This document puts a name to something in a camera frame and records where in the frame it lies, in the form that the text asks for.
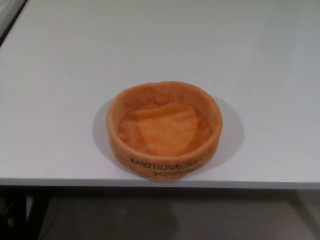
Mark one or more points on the orange soft plush plate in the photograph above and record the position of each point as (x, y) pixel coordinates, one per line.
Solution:
(165, 130)

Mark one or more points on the black table leg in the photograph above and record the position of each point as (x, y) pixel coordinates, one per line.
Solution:
(37, 215)

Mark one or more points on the black border strip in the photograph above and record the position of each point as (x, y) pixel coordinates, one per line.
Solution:
(11, 23)

